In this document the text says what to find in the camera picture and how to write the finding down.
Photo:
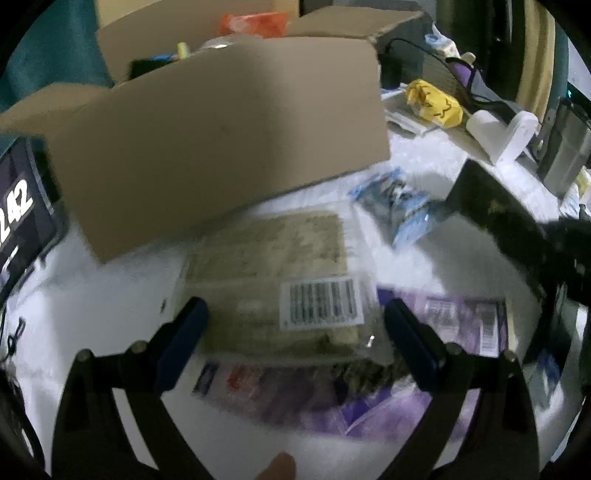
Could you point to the crumpled yellow snack packet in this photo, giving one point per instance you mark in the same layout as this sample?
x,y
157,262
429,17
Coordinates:
x,y
431,101

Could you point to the white patterned tablecloth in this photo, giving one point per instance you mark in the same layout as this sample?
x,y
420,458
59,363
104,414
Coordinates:
x,y
115,323

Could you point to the tablet with clock display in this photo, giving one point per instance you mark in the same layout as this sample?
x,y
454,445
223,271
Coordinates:
x,y
23,207

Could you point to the orange snack packet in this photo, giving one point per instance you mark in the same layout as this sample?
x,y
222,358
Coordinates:
x,y
254,22

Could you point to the person's left hand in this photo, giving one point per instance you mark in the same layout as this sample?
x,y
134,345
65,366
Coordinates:
x,y
277,466

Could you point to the narrow yellow curtain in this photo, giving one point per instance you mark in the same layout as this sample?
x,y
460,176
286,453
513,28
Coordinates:
x,y
535,55

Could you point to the blue white snack packet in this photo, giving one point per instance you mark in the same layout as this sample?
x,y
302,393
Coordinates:
x,y
406,217

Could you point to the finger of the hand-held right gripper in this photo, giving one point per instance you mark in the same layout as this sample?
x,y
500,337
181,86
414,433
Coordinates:
x,y
494,207

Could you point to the grey metal box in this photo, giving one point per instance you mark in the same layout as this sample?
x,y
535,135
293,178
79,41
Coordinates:
x,y
568,147

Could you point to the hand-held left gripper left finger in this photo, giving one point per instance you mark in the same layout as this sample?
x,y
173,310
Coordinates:
x,y
182,341

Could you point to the black device with green light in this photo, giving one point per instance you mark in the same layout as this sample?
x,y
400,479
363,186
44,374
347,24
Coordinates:
x,y
572,93

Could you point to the white plastic container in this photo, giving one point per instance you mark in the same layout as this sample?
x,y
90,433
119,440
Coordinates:
x,y
503,134

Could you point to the brown cardboard box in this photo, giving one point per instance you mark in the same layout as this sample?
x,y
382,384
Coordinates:
x,y
207,138

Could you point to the purple snack packet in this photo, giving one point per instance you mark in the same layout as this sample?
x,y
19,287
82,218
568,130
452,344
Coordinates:
x,y
392,410

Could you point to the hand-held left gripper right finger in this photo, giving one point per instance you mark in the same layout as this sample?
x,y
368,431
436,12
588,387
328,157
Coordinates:
x,y
411,346

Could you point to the clear packet with barcode label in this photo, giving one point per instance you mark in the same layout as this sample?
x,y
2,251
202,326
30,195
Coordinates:
x,y
268,249

